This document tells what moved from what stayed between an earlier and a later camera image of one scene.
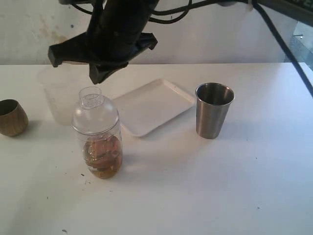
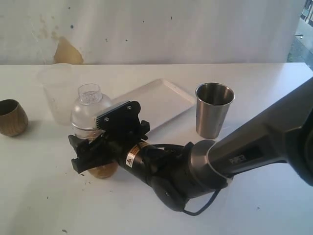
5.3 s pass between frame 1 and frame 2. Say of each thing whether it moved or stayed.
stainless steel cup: stayed
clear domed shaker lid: stayed
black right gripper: moved
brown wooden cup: stayed
